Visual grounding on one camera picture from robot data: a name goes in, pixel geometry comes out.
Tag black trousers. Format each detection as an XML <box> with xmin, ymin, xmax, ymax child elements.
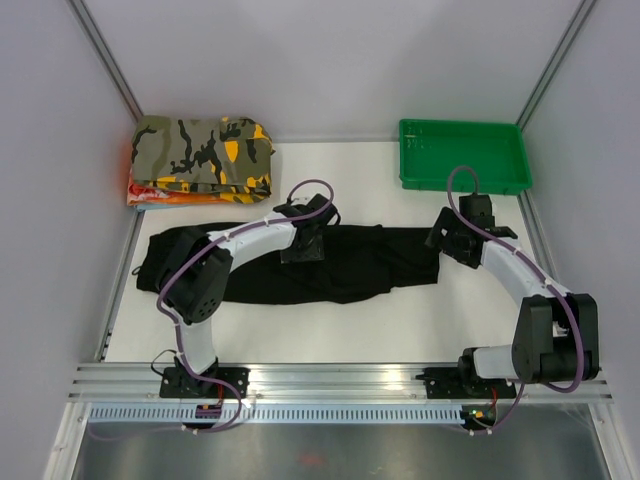
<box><xmin>132</xmin><ymin>222</ymin><xmax>446</xmax><ymax>306</ymax></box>

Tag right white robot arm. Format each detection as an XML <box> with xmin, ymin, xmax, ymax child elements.
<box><xmin>426</xmin><ymin>193</ymin><xmax>600</xmax><ymax>396</ymax></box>

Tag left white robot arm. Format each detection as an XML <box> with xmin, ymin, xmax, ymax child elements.
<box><xmin>156</xmin><ymin>194</ymin><xmax>339</xmax><ymax>397</ymax></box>

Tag camouflage folded trousers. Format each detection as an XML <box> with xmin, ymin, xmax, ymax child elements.
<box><xmin>129</xmin><ymin>115</ymin><xmax>275</xmax><ymax>204</ymax></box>

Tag orange folded trousers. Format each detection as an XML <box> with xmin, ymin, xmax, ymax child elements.
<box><xmin>126</xmin><ymin>177</ymin><xmax>234</xmax><ymax>209</ymax></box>

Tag green plastic tray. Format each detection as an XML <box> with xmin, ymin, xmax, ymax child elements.
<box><xmin>399</xmin><ymin>119</ymin><xmax>533</xmax><ymax>196</ymax></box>

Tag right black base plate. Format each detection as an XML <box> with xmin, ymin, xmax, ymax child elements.
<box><xmin>415</xmin><ymin>367</ymin><xmax>517</xmax><ymax>400</ymax></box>

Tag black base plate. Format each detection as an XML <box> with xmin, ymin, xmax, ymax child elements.
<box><xmin>159</xmin><ymin>365</ymin><xmax>251</xmax><ymax>400</ymax></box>
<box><xmin>415</xmin><ymin>367</ymin><xmax>517</xmax><ymax>400</ymax></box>

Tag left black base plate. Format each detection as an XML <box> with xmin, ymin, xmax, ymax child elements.
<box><xmin>159</xmin><ymin>365</ymin><xmax>251</xmax><ymax>400</ymax></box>

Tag aluminium mounting rail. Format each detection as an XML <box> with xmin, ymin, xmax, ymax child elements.
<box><xmin>67</xmin><ymin>363</ymin><xmax>614</xmax><ymax>404</ymax></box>

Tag white slotted cable duct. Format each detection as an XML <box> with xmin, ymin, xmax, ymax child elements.
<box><xmin>89</xmin><ymin>403</ymin><xmax>464</xmax><ymax>425</ymax></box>

